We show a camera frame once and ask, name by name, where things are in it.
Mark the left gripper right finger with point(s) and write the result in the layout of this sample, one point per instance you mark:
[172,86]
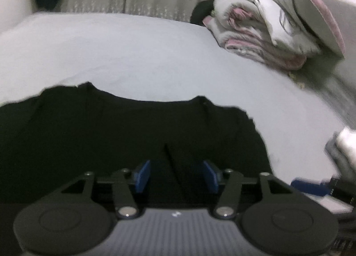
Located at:
[227,185]

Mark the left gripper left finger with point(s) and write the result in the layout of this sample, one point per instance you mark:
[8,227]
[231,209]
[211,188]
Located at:
[127,183]

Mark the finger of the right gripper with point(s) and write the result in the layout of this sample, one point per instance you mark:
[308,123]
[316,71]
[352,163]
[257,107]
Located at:
[310,187]

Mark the black t-shirt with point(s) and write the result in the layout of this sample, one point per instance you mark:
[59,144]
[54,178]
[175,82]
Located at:
[50,139]

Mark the grey folded garment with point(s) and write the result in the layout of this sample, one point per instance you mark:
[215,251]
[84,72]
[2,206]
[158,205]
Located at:
[345,171]

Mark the white folded garment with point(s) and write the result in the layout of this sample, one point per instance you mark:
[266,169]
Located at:
[346,143]

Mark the grey quilted bedspread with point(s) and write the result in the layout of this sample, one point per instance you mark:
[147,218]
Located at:
[331,76]

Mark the grey bed sheet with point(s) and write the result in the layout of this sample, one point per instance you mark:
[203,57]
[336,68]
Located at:
[150,59]

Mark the folded floral duvet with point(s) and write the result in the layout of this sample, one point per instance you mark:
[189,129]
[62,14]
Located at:
[262,31]

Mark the black item behind duvet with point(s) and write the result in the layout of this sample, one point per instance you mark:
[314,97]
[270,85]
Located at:
[201,11]

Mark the pink grey pillow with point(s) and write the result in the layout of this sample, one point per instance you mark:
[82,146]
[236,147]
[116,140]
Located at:
[314,17]

